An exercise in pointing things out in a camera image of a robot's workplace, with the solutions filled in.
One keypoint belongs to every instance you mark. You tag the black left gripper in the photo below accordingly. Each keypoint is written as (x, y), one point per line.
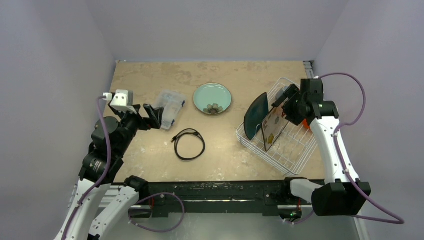
(154, 114)

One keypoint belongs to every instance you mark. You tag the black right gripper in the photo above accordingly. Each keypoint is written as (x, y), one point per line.
(288, 103)

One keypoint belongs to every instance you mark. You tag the floral square plate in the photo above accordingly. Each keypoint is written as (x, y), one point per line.
(272, 126)

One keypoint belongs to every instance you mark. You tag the teal square plate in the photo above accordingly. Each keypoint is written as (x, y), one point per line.
(255, 114)

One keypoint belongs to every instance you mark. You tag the mint green round plate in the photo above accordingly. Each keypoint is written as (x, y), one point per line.
(212, 99)

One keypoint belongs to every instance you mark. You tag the grey mug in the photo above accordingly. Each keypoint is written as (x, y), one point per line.
(280, 93)

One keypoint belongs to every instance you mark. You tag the orange bowl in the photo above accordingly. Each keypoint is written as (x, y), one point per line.
(305, 124)

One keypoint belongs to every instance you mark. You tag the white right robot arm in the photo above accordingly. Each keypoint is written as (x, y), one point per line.
(343, 193)

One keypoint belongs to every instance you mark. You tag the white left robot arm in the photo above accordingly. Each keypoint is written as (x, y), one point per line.
(110, 141)

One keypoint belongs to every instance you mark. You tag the clear plastic box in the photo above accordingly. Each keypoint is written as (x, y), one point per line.
(171, 102)

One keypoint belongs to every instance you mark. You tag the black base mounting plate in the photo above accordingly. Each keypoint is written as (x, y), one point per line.
(268, 198)

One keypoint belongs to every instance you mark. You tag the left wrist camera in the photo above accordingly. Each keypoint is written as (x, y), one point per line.
(121, 101)

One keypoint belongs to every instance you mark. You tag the white wire dish rack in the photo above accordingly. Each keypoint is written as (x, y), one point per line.
(291, 151)

